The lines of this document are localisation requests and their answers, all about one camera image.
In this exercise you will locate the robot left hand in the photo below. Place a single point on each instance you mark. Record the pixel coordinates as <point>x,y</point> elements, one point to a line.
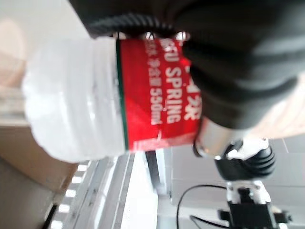
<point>238,47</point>

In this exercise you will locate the clear water bottle red label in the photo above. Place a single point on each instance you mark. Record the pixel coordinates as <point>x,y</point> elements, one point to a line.
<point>100,100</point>

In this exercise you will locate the robot silver and black leg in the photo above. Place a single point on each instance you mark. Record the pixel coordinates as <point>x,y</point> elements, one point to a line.
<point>245,167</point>

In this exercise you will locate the brown cardboard box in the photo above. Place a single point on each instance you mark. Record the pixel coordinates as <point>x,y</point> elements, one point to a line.
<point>28,155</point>

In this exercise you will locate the dark grey metal post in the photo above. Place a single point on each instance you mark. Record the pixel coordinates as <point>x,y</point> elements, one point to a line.
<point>158,171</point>

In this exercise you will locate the perforated grey metal shelf rail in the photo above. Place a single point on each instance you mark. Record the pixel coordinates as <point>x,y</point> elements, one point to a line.
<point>90,188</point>

